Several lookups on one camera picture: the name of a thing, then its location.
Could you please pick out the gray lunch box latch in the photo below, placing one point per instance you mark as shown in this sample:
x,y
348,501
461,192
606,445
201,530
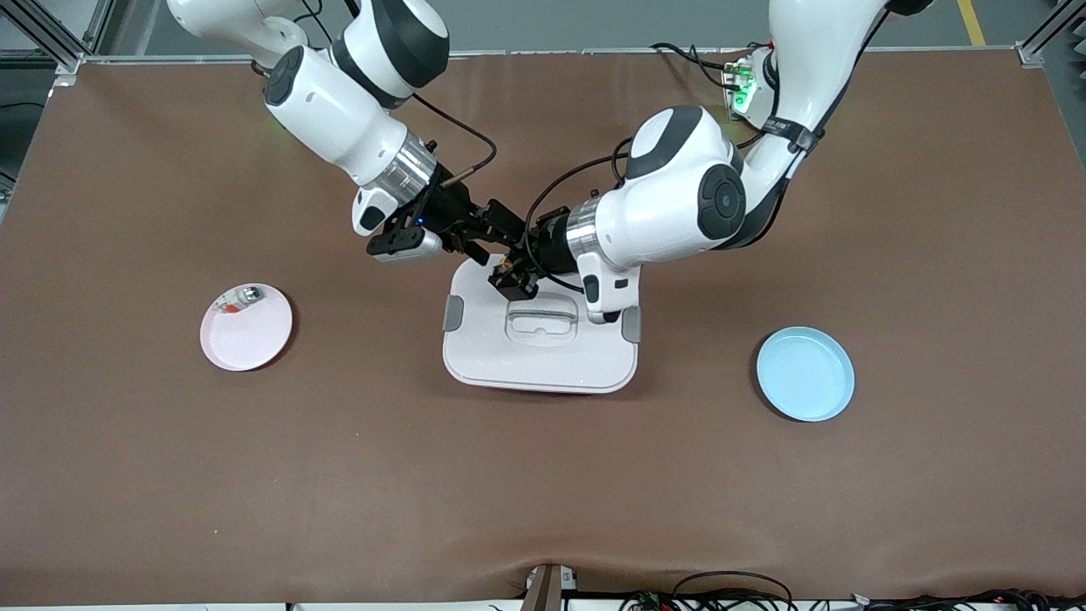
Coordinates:
x,y
632,327
453,313

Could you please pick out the white lunch box with lid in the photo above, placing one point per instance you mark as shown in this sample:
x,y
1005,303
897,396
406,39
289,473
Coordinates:
x,y
543,365

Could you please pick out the light blue round plate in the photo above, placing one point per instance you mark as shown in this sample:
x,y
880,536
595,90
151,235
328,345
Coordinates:
x,y
806,373

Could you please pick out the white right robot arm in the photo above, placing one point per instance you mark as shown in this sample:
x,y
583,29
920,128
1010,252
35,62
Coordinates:
x,y
339,110

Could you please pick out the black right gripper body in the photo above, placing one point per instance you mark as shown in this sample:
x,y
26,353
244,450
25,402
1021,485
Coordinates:
x,y
448,206

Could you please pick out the pink round plate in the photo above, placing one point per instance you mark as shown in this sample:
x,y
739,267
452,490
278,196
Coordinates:
x,y
246,339

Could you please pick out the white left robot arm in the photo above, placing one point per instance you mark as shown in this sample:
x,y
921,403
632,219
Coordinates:
x,y
670,195

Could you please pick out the metal table edge bracket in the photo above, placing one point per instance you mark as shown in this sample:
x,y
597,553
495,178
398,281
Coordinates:
x,y
547,587

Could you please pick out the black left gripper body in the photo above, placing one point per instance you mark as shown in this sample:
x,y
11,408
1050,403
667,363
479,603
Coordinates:
x,y
553,243

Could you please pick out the small silver green component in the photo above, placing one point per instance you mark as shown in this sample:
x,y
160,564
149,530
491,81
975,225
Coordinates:
x,y
251,294

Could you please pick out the aluminium frame profile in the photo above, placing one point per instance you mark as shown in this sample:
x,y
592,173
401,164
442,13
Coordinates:
x,y
1048,34
51,34

